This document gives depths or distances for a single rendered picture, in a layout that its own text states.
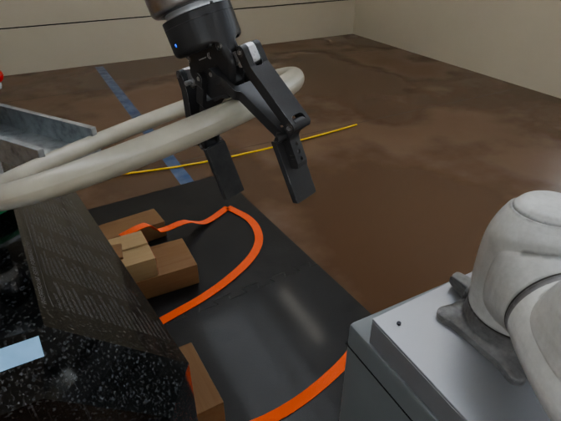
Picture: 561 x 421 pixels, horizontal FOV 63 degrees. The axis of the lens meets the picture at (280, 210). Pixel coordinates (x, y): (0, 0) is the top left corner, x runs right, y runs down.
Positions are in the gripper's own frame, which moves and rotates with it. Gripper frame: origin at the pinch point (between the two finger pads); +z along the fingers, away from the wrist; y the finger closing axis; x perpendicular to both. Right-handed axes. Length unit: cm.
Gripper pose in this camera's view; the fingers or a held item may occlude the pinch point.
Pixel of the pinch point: (263, 187)
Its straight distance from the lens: 54.5
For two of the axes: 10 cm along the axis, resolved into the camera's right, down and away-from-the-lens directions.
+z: 3.3, 8.9, 3.2
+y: -6.3, -0.5, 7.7
